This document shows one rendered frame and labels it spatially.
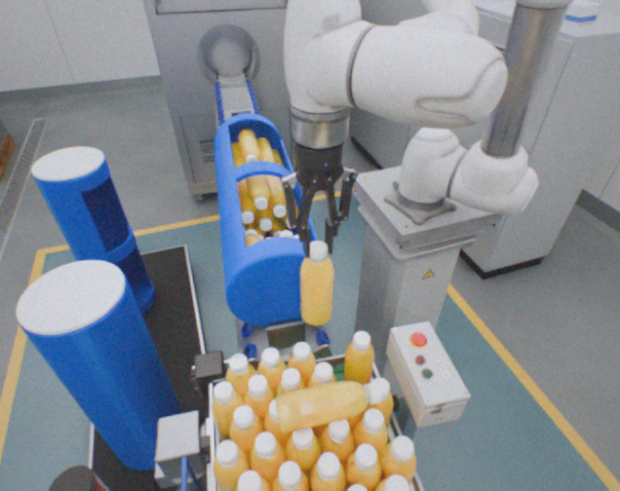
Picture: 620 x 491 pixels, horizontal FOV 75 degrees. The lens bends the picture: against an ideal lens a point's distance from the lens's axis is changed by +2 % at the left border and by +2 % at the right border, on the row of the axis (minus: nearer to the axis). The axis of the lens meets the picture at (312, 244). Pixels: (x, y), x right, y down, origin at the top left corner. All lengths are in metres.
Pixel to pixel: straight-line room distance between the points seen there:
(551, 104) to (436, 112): 1.76
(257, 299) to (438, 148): 0.69
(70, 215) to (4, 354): 1.08
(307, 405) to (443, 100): 0.57
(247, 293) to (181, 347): 1.20
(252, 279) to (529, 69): 0.80
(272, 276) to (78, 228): 1.20
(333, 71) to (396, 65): 0.08
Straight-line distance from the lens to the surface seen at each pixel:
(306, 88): 0.59
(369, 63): 0.53
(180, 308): 2.40
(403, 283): 1.48
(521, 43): 1.08
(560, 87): 2.25
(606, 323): 2.95
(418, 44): 0.52
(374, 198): 1.47
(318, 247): 0.78
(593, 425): 2.47
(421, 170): 1.31
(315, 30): 0.57
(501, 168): 1.22
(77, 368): 1.37
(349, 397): 0.83
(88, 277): 1.37
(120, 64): 5.98
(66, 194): 1.95
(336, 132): 0.62
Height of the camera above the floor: 1.89
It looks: 41 degrees down
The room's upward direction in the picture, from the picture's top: straight up
